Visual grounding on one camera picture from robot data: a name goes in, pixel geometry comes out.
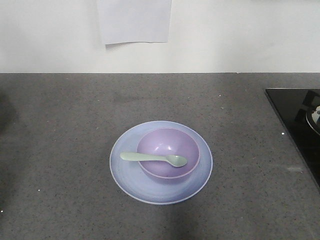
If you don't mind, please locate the purple plastic bowl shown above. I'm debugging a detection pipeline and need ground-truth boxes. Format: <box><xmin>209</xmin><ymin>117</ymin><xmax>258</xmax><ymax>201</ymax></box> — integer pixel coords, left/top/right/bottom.
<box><xmin>136</xmin><ymin>127</ymin><xmax>200</xmax><ymax>185</ymax></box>

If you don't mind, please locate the pale green plastic spoon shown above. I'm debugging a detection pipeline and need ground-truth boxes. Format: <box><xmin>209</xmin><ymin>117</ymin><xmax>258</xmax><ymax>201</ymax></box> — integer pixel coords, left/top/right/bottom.
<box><xmin>120</xmin><ymin>152</ymin><xmax>188</xmax><ymax>168</ymax></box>

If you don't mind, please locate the light blue plate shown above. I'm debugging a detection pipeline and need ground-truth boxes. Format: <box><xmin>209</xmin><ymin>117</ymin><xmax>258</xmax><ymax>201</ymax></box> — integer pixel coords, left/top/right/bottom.
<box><xmin>109</xmin><ymin>120</ymin><xmax>214</xmax><ymax>205</ymax></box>

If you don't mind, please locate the white paper sheet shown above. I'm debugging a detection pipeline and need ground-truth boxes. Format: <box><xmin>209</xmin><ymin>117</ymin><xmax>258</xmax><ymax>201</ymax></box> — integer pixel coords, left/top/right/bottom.
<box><xmin>96</xmin><ymin>0</ymin><xmax>172</xmax><ymax>45</ymax></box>

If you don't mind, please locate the black gas stove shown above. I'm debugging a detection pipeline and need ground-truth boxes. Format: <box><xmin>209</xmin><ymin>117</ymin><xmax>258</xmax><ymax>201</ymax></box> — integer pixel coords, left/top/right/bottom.
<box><xmin>265</xmin><ymin>88</ymin><xmax>320</xmax><ymax>189</ymax></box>

